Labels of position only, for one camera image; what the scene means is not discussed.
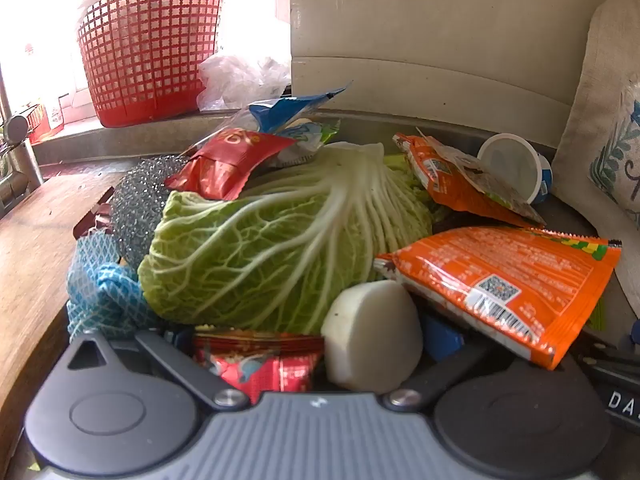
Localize large orange snack packet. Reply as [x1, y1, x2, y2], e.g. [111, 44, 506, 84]
[374, 225, 623, 372]

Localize dark red snack packet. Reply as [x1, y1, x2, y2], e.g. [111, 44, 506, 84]
[72, 200, 117, 240]

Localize green white snack packet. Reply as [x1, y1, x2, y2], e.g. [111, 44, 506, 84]
[280, 119, 342, 166]

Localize wooden cutting board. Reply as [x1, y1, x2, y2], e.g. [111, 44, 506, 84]
[0, 172, 123, 480]

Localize red plastic rack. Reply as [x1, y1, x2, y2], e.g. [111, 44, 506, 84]
[20, 102, 66, 145]

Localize white blue plastic cup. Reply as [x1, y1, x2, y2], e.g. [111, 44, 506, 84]
[477, 133, 554, 205]

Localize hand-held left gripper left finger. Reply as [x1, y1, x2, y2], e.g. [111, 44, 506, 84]
[66, 332, 251, 411]

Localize blue checked cloth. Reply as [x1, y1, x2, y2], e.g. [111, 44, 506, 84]
[66, 232, 162, 343]

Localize printed beige cloth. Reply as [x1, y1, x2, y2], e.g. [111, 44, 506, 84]
[550, 0, 640, 286]

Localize steel faucet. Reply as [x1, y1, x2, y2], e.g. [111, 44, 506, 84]
[0, 115, 46, 221]

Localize green vegetable scraps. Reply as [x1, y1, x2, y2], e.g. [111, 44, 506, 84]
[382, 154, 426, 196]

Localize red mesh basket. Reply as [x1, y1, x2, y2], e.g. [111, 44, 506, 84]
[75, 0, 230, 128]

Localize steel wool scrubber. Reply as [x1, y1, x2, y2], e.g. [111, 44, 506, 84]
[109, 155, 193, 271]

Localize napa cabbage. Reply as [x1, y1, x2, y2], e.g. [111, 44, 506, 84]
[137, 141, 435, 335]

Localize white radish piece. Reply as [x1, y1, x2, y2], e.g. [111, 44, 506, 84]
[320, 280, 424, 393]

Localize blue snack packet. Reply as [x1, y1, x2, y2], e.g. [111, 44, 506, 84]
[248, 81, 353, 138]

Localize white plastic bag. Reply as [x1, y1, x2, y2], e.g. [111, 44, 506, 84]
[196, 54, 292, 111]

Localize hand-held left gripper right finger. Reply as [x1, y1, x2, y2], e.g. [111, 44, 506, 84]
[384, 312, 498, 413]

